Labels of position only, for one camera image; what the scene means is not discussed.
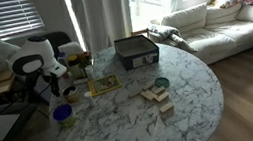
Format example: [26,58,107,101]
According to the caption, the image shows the white plastic bag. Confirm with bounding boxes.
[57,40,85,59]

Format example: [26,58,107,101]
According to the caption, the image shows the wooden chair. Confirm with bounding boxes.
[130,27,151,42]

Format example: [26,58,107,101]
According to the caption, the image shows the white window blinds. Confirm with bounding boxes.
[0,0,47,42]

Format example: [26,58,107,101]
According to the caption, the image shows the grey white blanket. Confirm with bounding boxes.
[147,18,198,59]

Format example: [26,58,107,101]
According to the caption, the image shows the white sofa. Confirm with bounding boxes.
[145,0,253,74]

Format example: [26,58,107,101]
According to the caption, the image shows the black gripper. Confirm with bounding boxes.
[41,71,63,99]

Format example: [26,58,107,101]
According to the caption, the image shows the yellow dog book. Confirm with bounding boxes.
[86,73,124,98]

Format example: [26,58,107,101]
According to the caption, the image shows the blue lidded can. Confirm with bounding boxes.
[50,102,78,130]

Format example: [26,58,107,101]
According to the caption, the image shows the green round lid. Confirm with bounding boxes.
[153,75,171,89]

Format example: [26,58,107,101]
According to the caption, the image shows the yellow capped dark bottle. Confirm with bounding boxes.
[67,53,83,80]

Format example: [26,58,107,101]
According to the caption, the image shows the black office chair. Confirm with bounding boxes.
[39,28,75,61]

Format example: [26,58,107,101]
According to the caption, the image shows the wooden block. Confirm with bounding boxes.
[154,90,171,103]
[127,87,144,98]
[139,88,159,103]
[158,101,176,114]
[141,80,157,91]
[150,84,167,96]

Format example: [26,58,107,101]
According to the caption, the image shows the white capped jar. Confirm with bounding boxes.
[83,63,96,81]

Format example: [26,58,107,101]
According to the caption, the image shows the dark blue open box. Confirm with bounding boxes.
[113,31,163,73]

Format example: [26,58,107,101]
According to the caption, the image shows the green bottle red cap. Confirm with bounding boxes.
[77,49,94,68]

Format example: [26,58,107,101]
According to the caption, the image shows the white curtain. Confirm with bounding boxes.
[61,0,137,58]

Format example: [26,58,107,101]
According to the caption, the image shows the blue capped white bottle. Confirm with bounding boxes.
[56,51,69,69]

